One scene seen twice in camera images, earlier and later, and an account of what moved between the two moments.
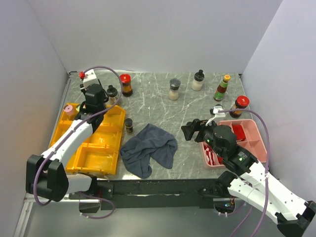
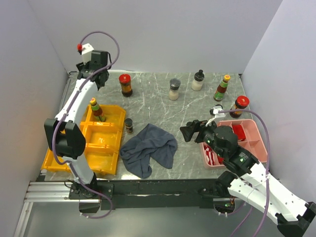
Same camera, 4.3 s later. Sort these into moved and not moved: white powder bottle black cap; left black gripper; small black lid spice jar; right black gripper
Moved: left black gripper
Not moved: white powder bottle black cap; right black gripper; small black lid spice jar
